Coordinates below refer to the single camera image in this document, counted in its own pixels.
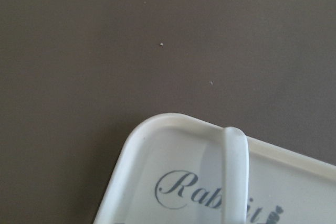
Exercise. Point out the cream rabbit tray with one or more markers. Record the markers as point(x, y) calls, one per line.
point(170, 171)

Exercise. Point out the white ceramic spoon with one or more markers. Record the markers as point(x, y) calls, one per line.
point(235, 175)

